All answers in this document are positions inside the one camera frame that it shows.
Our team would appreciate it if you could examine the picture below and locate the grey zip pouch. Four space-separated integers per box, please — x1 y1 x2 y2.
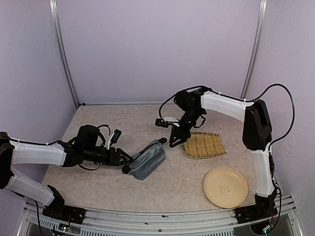
122 138 167 180

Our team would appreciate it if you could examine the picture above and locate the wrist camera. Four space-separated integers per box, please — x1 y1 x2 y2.
155 117 180 128
104 129 122 149

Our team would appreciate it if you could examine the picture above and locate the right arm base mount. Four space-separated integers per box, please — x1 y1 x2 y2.
234 192 278 224

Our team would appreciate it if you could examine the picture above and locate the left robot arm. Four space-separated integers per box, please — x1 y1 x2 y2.
0 125 133 219

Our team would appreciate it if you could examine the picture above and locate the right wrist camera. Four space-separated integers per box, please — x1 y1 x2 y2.
155 117 180 128

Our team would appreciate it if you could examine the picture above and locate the front aluminium rail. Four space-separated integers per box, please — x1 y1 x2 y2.
17 194 306 236

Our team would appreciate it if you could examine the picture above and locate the left aluminium frame post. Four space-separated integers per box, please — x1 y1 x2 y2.
49 0 80 109

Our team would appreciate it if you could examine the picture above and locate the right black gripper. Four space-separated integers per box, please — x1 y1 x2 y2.
170 108 204 147

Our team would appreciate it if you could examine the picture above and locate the aluminium frame post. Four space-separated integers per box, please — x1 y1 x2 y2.
49 0 80 109
241 0 268 99

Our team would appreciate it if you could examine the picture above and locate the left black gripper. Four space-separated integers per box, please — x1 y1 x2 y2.
83 146 133 166

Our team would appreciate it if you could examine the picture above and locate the woven bamboo tray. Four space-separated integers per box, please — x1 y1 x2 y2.
182 132 226 159

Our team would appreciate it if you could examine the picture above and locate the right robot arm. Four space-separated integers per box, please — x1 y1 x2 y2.
160 86 277 198

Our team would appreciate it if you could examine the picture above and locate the right aluminium frame post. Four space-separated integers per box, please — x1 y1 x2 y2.
241 0 268 99

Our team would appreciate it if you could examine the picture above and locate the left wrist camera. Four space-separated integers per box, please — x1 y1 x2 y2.
104 129 122 149

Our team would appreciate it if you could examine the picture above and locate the beige round plate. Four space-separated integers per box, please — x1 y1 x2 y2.
203 167 248 208

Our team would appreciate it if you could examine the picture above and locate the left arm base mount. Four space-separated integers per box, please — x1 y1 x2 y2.
42 185 86 225

